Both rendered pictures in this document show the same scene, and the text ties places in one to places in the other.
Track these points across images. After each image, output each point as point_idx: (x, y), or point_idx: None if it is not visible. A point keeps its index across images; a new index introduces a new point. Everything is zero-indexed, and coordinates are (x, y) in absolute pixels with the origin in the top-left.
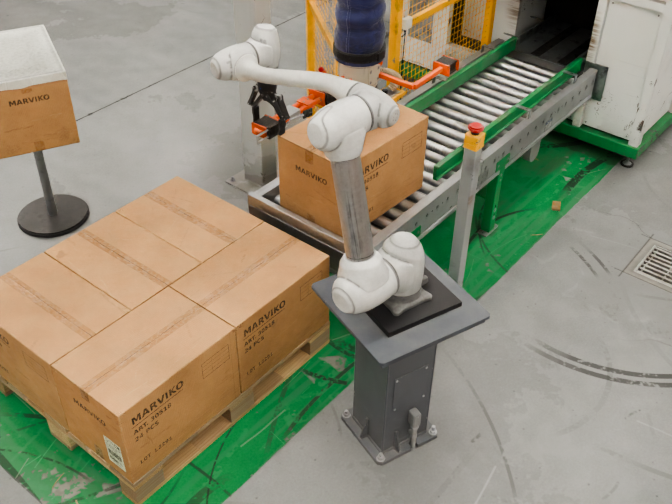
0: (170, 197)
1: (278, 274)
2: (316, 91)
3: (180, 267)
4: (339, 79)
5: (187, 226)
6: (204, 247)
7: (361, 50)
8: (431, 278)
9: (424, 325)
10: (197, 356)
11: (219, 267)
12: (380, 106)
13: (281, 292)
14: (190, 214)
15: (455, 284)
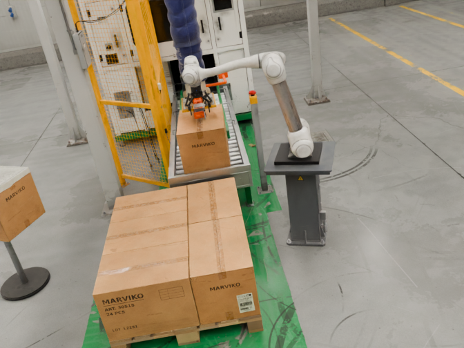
0: (128, 204)
1: (226, 192)
2: None
3: (181, 217)
4: (247, 57)
5: (156, 206)
6: (178, 206)
7: None
8: None
9: (322, 155)
10: (245, 230)
11: (197, 206)
12: (279, 54)
13: (237, 195)
14: (149, 202)
15: None
